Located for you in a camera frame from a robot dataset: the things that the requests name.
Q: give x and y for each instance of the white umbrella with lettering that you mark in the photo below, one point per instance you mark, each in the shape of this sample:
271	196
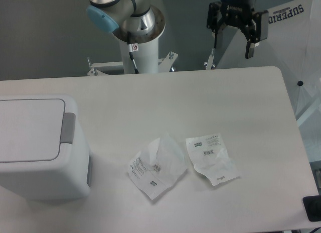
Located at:
293	46

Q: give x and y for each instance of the grey trash can push button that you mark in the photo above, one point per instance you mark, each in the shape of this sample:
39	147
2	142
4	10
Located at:
68	128

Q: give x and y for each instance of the crumpled white plastic bag left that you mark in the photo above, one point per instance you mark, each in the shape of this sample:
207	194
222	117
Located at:
158	166

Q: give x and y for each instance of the crumpled white plastic bag right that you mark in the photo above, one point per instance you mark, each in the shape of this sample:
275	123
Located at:
210	158

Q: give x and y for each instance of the black device at table edge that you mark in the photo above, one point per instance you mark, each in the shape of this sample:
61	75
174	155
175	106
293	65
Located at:
312	207

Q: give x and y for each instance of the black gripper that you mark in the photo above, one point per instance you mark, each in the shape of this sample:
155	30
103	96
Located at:
238	14

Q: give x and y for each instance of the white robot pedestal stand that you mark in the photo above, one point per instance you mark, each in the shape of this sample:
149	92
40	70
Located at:
138	39

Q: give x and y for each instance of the crumpled white plastic bag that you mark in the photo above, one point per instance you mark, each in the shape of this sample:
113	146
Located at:
210	158
158	166

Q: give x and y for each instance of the white trash can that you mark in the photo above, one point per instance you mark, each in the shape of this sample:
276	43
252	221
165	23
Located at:
34	164

